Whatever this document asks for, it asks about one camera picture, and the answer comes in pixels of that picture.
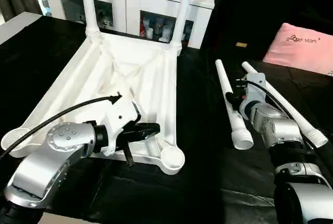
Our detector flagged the white plastic table leg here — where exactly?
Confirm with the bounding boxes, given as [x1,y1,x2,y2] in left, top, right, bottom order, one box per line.
[241,61,330,148]
[215,59,254,151]
[170,0,198,54]
[79,0,103,40]

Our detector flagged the black sofa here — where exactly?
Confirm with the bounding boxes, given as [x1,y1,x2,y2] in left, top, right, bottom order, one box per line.
[200,0,333,63]

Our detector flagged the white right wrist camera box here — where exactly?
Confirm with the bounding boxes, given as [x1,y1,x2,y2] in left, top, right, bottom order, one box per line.
[241,73,269,109]

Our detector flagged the white glass-door cabinet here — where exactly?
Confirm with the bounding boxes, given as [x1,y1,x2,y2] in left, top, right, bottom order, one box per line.
[39,0,215,51]

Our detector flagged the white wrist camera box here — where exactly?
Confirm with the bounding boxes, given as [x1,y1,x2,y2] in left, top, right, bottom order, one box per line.
[241,73,269,109]
[101,96,142,156]

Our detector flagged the black work mat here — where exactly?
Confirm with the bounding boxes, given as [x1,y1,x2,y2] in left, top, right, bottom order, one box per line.
[0,15,333,224]

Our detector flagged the pink printed pillow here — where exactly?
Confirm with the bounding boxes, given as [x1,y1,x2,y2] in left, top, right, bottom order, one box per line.
[262,23,333,77]

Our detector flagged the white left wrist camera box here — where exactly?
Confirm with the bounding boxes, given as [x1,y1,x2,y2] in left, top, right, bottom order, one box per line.
[101,96,142,156]

